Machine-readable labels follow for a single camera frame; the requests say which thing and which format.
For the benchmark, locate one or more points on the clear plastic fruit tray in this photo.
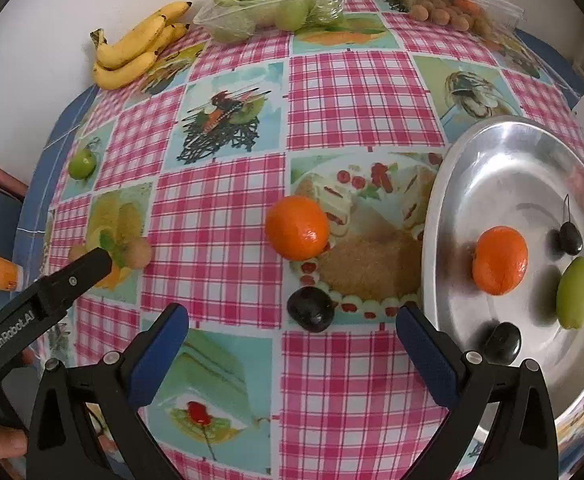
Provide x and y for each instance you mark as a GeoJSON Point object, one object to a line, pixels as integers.
{"type": "Point", "coordinates": [252, 20]}

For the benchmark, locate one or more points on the pile of brown longans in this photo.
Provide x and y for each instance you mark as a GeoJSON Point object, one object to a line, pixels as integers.
{"type": "Point", "coordinates": [441, 15]}

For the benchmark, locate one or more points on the round metal plate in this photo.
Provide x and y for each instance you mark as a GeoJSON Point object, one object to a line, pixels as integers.
{"type": "Point", "coordinates": [511, 175]}

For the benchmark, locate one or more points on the green apple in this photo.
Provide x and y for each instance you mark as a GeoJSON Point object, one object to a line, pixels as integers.
{"type": "Point", "coordinates": [82, 164]}

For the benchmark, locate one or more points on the large orange mandarin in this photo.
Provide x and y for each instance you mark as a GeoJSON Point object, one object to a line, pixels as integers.
{"type": "Point", "coordinates": [500, 259]}

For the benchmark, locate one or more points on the pink checked fruit-print tablecloth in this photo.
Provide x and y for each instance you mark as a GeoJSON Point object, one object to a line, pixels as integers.
{"type": "Point", "coordinates": [361, 95]}

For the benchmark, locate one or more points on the brown kiwi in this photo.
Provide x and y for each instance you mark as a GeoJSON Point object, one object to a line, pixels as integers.
{"type": "Point", "coordinates": [138, 252]}

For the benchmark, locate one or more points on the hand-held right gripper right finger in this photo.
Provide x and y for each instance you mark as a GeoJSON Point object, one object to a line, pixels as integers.
{"type": "Point", "coordinates": [429, 355]}

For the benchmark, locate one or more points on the pile of small green apples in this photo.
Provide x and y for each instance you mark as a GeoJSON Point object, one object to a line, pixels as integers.
{"type": "Point", "coordinates": [292, 12]}

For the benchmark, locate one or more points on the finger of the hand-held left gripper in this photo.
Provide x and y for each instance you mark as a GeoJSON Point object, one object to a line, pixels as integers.
{"type": "Point", "coordinates": [84, 275]}

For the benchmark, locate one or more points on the bunch of yellow bananas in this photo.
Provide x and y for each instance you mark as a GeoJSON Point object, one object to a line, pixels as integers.
{"type": "Point", "coordinates": [122, 72]}

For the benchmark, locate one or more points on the oblong green fruit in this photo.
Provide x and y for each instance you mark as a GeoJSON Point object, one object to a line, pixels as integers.
{"type": "Point", "coordinates": [575, 285]}

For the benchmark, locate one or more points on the dark purple plum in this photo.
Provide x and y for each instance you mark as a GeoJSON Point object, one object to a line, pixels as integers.
{"type": "Point", "coordinates": [570, 238]}
{"type": "Point", "coordinates": [502, 342]}
{"type": "Point", "coordinates": [310, 308]}

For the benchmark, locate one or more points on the blue grid tablecloth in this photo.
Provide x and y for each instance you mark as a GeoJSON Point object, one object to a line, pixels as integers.
{"type": "Point", "coordinates": [37, 200]}

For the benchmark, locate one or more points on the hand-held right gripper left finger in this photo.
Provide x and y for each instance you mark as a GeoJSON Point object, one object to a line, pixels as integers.
{"type": "Point", "coordinates": [159, 355]}

